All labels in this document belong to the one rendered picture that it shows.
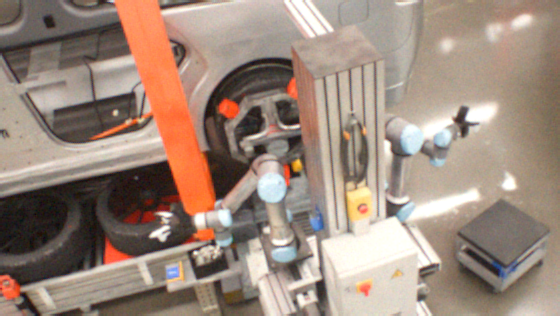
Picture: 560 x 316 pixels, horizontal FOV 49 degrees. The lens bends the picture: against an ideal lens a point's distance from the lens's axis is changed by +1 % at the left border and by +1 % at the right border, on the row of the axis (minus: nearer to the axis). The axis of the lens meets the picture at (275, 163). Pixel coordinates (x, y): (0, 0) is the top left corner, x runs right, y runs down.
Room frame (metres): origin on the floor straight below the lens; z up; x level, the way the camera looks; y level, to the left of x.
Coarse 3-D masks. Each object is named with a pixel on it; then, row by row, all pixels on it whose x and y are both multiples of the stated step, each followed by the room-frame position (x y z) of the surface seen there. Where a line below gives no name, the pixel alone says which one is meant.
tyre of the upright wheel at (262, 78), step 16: (256, 64) 3.10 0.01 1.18; (272, 64) 3.09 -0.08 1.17; (288, 64) 3.13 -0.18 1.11; (224, 80) 3.10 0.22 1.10; (240, 80) 3.00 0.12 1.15; (256, 80) 2.93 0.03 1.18; (272, 80) 2.92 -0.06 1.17; (288, 80) 2.94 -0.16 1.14; (224, 96) 2.96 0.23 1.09; (240, 96) 2.90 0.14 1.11; (224, 128) 2.89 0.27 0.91; (224, 144) 2.88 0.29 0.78
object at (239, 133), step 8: (288, 104) 2.95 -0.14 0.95; (280, 112) 2.94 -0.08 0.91; (256, 120) 2.94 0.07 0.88; (280, 120) 2.94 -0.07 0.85; (296, 120) 3.09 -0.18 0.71; (240, 128) 2.92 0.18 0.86; (248, 128) 2.92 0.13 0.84; (240, 136) 3.03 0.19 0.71; (296, 136) 2.97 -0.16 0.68; (256, 152) 2.92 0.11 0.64; (264, 152) 2.93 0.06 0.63
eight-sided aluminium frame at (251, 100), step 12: (252, 96) 2.86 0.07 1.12; (264, 96) 2.84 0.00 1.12; (276, 96) 2.84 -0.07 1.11; (288, 96) 2.84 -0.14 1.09; (240, 108) 2.84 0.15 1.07; (228, 120) 2.85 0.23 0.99; (228, 132) 2.80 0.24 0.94; (300, 144) 2.89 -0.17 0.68; (240, 156) 2.81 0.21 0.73; (288, 156) 2.86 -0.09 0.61
